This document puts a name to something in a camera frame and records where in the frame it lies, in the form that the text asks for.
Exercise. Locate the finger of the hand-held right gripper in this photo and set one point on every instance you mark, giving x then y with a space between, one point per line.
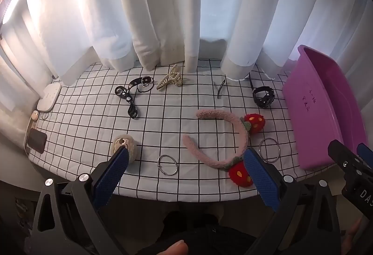
342 155
366 154

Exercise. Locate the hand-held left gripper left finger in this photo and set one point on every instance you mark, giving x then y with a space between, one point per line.
112 176

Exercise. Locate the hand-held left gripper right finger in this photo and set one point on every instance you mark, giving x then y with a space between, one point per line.
262 176

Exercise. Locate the purple plastic basin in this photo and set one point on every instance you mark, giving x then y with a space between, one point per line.
314 103

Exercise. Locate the black wrist watch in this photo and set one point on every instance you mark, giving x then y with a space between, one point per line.
263 97

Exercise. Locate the pink fuzzy strawberry headband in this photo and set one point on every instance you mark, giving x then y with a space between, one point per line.
204 113

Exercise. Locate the person's right hand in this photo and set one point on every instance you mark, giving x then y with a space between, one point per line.
351 234

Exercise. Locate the person's left hand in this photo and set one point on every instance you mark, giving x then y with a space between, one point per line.
173 248

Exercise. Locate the black checked white tablecloth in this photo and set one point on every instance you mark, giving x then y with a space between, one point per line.
174 126

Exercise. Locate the black phone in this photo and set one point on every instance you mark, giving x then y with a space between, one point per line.
36 139

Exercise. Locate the person's dark trousers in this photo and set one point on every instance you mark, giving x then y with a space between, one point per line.
192 231

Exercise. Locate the thin black hair pin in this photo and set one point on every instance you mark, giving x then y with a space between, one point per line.
220 90

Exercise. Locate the small beige round object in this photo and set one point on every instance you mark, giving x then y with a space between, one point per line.
35 115

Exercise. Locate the white power strip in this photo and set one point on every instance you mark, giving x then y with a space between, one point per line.
49 96

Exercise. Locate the gold hair claw clip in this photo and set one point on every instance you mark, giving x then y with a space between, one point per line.
172 78

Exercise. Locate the white curtain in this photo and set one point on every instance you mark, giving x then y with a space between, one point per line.
163 10

